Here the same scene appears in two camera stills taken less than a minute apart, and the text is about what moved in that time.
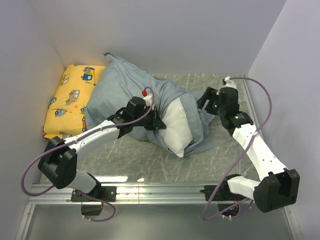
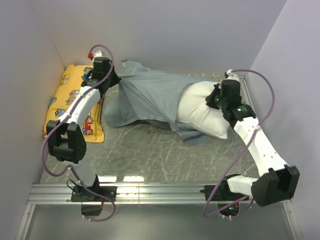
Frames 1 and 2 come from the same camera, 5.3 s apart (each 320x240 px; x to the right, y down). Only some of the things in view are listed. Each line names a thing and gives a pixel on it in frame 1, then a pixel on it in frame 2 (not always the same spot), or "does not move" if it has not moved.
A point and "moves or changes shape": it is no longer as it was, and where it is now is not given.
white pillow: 177,135 to 193,111
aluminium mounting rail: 128,194 does not move
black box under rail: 91,210 does not move
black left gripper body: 149,121 to 112,79
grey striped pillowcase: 116,85 moves or changes shape
